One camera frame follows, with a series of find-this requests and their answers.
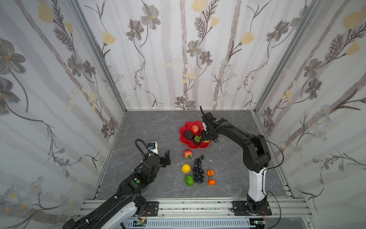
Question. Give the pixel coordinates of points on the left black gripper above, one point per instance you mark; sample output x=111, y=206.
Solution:
x=162, y=159

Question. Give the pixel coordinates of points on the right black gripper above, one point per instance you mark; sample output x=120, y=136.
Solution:
x=208, y=123

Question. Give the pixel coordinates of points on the red crinkled fake fruit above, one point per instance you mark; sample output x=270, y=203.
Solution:
x=195, y=129

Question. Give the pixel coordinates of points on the dark purple fake mangosteen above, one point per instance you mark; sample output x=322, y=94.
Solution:
x=197, y=140

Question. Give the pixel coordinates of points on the dark fake avocado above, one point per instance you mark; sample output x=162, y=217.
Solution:
x=189, y=135

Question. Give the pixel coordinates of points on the yellow fake pear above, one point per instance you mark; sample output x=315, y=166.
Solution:
x=186, y=168

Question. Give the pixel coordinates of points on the red fake apple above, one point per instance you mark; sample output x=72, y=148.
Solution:
x=188, y=154

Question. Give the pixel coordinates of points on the green fake lime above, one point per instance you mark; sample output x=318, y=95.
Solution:
x=189, y=180

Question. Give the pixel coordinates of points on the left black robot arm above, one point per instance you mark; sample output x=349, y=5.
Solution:
x=127, y=200

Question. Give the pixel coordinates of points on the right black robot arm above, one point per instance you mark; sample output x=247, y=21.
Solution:
x=256, y=158

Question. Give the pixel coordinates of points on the red flower-shaped fruit bowl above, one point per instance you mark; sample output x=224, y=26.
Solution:
x=190, y=143

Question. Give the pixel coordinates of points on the black fake grape bunch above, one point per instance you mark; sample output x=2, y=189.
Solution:
x=198, y=172

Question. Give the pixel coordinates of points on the orange fake tangerine upper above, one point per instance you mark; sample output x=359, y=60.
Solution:
x=210, y=173

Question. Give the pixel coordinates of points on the orange fake tangerine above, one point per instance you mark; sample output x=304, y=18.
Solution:
x=210, y=173
x=211, y=182

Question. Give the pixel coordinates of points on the orange fake tangerine lower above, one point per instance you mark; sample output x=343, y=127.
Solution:
x=211, y=182

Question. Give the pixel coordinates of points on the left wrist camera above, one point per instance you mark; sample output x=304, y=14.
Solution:
x=152, y=147

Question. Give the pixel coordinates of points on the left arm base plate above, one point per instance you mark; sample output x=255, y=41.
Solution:
x=150, y=209

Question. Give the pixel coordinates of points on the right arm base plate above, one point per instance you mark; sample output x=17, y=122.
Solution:
x=250, y=208

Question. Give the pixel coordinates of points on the white perforated cable duct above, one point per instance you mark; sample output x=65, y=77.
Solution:
x=189, y=224

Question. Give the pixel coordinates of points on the aluminium mounting rail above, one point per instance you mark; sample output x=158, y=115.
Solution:
x=216, y=208

